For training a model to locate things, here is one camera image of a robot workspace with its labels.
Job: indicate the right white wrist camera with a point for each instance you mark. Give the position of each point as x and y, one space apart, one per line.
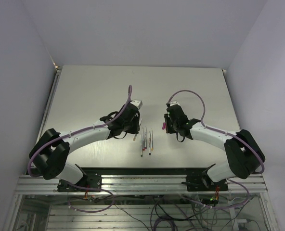
173 103

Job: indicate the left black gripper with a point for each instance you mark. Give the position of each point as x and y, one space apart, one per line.
136 128

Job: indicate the orange marker pen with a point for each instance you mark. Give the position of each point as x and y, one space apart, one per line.
152 140

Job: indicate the red marker pen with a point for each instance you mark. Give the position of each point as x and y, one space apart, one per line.
143 139

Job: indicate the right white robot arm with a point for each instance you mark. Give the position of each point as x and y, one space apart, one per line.
243 154

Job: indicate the purple marker pen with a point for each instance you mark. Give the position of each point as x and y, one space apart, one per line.
145 138

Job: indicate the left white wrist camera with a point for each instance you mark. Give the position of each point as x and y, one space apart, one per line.
137 103

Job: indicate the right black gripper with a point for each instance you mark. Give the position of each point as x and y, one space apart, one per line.
167 119

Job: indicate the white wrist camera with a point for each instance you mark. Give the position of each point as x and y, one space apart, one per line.
173 103
137 103

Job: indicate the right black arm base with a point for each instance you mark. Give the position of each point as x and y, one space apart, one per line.
197 181

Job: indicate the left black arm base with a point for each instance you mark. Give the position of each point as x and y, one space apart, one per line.
91 179

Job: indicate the green marker pen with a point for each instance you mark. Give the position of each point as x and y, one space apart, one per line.
141 145

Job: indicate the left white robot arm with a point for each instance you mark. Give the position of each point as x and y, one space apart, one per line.
50 153

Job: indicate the aluminium frame rail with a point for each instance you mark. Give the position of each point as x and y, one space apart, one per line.
130 184

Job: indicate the blue marker pen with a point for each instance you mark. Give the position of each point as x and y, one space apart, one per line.
150 143

